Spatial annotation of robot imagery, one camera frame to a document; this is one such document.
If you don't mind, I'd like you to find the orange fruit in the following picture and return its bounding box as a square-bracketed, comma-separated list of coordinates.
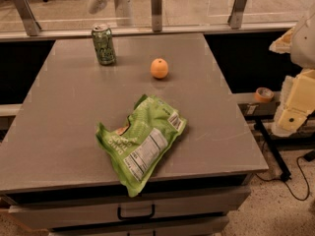
[151, 58, 168, 79]

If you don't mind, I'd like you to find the grey drawer with black handle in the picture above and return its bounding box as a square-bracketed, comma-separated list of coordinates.
[9, 186, 250, 229]

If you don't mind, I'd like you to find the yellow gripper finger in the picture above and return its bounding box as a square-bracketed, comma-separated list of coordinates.
[269, 29, 293, 54]
[272, 69, 315, 137]

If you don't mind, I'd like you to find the white pipe behind glass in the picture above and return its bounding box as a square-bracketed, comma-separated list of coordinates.
[88, 0, 134, 27]

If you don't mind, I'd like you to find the lower grey drawer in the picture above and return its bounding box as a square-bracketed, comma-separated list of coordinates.
[48, 216, 229, 236]

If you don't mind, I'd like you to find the black power cable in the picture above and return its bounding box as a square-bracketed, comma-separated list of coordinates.
[255, 154, 311, 202]

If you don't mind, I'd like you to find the metal railing bracket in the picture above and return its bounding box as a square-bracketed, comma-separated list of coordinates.
[151, 0, 162, 32]
[12, 0, 41, 36]
[227, 0, 247, 30]

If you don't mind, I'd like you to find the left metal railing bracket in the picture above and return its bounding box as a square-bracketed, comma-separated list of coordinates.
[12, 0, 41, 36]

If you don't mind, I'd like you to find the roll of orange tape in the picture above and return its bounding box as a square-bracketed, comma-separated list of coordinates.
[254, 88, 274, 103]

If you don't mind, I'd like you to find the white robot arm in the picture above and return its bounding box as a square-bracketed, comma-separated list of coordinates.
[269, 13, 315, 137]

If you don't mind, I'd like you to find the green soda can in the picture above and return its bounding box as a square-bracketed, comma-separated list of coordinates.
[92, 25, 116, 65]

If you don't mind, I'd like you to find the black metal stand leg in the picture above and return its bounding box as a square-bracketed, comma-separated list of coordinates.
[254, 118, 291, 183]

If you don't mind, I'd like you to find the green rice chip bag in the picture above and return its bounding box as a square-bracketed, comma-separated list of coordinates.
[95, 94, 187, 198]

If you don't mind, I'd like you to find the middle metal railing bracket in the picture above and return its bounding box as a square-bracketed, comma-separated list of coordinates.
[151, 0, 162, 32]

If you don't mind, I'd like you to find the right metal railing bracket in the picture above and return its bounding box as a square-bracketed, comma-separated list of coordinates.
[227, 0, 247, 30]

